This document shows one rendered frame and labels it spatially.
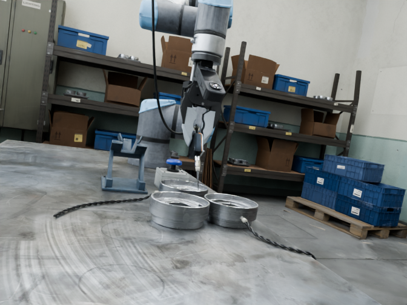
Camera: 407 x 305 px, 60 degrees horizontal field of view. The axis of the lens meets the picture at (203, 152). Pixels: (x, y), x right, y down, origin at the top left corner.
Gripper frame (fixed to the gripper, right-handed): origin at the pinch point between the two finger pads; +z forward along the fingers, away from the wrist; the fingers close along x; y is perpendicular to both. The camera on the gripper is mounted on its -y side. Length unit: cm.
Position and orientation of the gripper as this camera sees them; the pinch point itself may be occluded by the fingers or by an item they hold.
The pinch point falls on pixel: (195, 141)
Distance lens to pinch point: 82.6
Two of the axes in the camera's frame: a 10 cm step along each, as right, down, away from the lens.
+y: -2.8, -1.4, 9.5
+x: -9.5, -1.2, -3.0
